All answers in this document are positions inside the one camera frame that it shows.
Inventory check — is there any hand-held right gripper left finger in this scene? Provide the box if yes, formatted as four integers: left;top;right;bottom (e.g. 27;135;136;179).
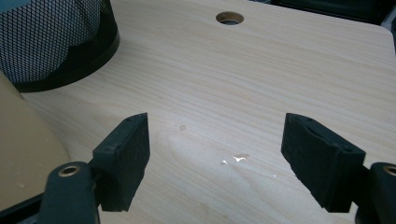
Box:
92;112;151;213

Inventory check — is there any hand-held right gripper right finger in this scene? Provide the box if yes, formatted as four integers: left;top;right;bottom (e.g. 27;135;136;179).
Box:
280;112;367;215

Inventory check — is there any beige strainer bowl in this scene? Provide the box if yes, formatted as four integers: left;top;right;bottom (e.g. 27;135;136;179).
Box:
0;72;71;213

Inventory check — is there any black mesh trash bin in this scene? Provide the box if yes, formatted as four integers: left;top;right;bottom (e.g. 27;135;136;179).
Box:
0;0;120;93

